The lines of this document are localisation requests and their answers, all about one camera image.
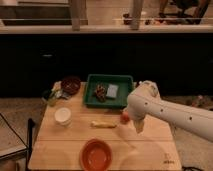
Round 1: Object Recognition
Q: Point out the yellow banana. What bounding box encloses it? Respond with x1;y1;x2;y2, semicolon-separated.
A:
91;121;117;128

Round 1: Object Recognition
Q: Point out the brown pine cone object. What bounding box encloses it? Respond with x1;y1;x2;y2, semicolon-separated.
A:
94;84;106;102

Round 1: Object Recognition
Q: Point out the orange red bowl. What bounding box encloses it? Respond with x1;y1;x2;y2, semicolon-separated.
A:
79;139;112;171

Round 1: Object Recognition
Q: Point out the blue sponge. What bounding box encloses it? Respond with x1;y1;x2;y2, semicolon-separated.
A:
106;84;119;98

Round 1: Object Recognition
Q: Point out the green plastic tray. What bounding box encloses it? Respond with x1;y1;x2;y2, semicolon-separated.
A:
83;74;134;109

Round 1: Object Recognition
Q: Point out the white cup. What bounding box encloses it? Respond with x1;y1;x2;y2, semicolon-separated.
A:
54;107;71;126

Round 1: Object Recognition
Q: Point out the wooden folding table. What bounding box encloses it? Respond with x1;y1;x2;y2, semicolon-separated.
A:
28;91;181;171

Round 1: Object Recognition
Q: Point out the dark red bowl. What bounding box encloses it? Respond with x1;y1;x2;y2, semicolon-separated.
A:
61;76;81;95

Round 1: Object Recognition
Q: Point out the black chair frame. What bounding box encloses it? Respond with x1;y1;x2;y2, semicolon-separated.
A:
0;113;35;171

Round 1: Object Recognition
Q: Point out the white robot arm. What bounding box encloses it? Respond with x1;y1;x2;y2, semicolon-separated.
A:
126;80;213;142

